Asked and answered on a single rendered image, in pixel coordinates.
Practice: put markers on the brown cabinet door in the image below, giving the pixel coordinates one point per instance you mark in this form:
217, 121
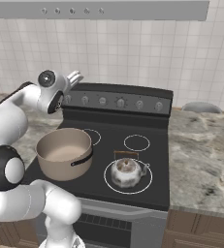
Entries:
10, 234
197, 242

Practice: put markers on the grey round bowl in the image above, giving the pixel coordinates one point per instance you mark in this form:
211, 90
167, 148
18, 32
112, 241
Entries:
201, 108

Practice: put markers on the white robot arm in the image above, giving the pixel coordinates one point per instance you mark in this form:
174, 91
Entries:
6, 126

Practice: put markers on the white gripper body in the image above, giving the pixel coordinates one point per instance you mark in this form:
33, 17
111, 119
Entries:
75, 78

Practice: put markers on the grey range hood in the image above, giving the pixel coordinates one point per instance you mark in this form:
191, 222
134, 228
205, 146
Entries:
133, 11

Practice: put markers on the beige pot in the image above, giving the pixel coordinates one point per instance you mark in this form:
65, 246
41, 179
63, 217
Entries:
65, 161

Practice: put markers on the black stove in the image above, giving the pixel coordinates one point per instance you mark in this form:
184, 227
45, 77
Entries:
116, 126

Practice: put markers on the brown drawer front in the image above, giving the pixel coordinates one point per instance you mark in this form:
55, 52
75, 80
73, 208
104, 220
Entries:
204, 223

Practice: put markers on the grey stove knob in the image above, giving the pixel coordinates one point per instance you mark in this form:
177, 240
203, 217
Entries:
67, 99
139, 104
85, 100
159, 106
102, 101
120, 102

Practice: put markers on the grey oven door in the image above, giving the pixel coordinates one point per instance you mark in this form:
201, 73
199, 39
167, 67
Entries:
149, 232

